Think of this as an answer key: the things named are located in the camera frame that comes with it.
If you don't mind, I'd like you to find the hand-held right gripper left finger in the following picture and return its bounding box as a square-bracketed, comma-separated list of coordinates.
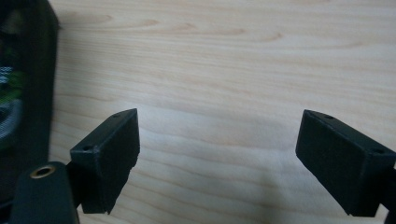
[66, 107, 141, 216]

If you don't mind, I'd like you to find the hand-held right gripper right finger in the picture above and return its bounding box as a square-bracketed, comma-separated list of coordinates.
[294, 108, 396, 217]

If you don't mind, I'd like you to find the black fabric bag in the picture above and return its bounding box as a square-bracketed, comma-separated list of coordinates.
[0, 0, 61, 210]

